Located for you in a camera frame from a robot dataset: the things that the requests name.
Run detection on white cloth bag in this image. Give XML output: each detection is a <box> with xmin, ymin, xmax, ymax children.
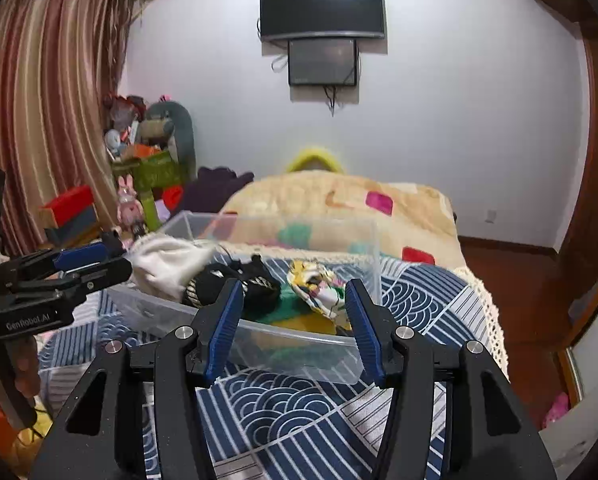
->
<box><xmin>128</xmin><ymin>236</ymin><xmax>217</xmax><ymax>303</ymax></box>

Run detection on pink rabbit figure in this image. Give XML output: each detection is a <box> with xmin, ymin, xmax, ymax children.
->
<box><xmin>116</xmin><ymin>175</ymin><xmax>144</xmax><ymax>233</ymax></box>

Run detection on small black wall monitor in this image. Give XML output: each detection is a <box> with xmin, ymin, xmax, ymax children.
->
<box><xmin>287</xmin><ymin>37</ymin><xmax>358</xmax><ymax>87</ymax></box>

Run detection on white sliding wardrobe door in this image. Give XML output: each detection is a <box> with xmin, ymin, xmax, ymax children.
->
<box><xmin>539</xmin><ymin>310</ymin><xmax>598</xmax><ymax>476</ymax></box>

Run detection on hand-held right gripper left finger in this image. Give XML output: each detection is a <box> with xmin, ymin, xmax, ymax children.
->
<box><xmin>29</xmin><ymin>277</ymin><xmax>245</xmax><ymax>480</ymax></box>

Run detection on pink slipper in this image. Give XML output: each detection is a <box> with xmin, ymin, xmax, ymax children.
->
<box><xmin>544</xmin><ymin>392</ymin><xmax>570</xmax><ymax>428</ymax></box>

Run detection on pile of assorted clutter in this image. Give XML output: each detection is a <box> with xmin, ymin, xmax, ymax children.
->
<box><xmin>104</xmin><ymin>92</ymin><xmax>162</xmax><ymax>161</ymax></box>

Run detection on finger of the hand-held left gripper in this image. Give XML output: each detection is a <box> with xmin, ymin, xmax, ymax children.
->
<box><xmin>9</xmin><ymin>232</ymin><xmax>125</xmax><ymax>281</ymax></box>
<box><xmin>15</xmin><ymin>257</ymin><xmax>134</xmax><ymax>306</ymax></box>

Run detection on yellow plush toy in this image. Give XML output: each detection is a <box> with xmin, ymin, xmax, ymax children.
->
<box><xmin>285</xmin><ymin>146</ymin><xmax>347</xmax><ymax>176</ymax></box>

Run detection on green knit gloves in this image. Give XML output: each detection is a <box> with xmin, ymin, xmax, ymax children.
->
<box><xmin>241</xmin><ymin>294</ymin><xmax>330</xmax><ymax>326</ymax></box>

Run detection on striped red curtain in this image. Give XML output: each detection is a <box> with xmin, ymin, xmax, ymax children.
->
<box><xmin>0</xmin><ymin>0</ymin><xmax>140</xmax><ymax>256</ymax></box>

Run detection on red lidded box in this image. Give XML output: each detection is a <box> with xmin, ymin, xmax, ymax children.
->
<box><xmin>40</xmin><ymin>185</ymin><xmax>100</xmax><ymax>246</ymax></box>

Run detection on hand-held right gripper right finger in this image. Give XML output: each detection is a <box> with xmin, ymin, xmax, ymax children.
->
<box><xmin>344</xmin><ymin>278</ymin><xmax>557</xmax><ymax>480</ymax></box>

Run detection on dark purple clothing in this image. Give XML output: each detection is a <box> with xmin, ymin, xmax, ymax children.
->
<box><xmin>171</xmin><ymin>166</ymin><xmax>255</xmax><ymax>216</ymax></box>

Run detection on brown wooden door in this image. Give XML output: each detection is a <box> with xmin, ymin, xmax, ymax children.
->
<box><xmin>554</xmin><ymin>35</ymin><xmax>598</xmax><ymax>346</ymax></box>

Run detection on patterned pillow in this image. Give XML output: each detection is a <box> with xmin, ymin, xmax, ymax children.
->
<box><xmin>219</xmin><ymin>170</ymin><xmax>462</xmax><ymax>266</ymax></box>

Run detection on black wall television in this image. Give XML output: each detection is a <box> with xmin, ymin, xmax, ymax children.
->
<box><xmin>259</xmin><ymin>0</ymin><xmax>386</xmax><ymax>42</ymax></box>

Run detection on white lace table cover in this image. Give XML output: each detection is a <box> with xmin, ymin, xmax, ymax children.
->
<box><xmin>451</xmin><ymin>265</ymin><xmax>510</xmax><ymax>381</ymax></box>

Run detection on clear plastic storage box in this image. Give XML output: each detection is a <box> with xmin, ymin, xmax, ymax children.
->
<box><xmin>106</xmin><ymin>211</ymin><xmax>382</xmax><ymax>386</ymax></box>

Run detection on navy patterned tablecloth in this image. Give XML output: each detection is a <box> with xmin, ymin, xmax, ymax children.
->
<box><xmin>36</xmin><ymin>255</ymin><xmax>484</xmax><ymax>480</ymax></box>

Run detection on black studded pouch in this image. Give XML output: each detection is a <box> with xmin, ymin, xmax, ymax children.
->
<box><xmin>181</xmin><ymin>255</ymin><xmax>282</xmax><ymax>321</ymax></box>

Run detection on person's left hand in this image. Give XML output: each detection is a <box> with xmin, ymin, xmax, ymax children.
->
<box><xmin>9</xmin><ymin>335</ymin><xmax>42</xmax><ymax>396</ymax></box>

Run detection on yellow cloth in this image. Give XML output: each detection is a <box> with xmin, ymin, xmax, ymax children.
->
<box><xmin>16</xmin><ymin>407</ymin><xmax>55</xmax><ymax>448</ymax></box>

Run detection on yellow floral fabric scrunchie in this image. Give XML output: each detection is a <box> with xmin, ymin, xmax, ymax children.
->
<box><xmin>285</xmin><ymin>259</ymin><xmax>347</xmax><ymax>318</ymax></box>

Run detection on grey green plush toy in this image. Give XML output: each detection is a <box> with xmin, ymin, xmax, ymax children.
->
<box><xmin>142</xmin><ymin>101</ymin><xmax>196</xmax><ymax>171</ymax></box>

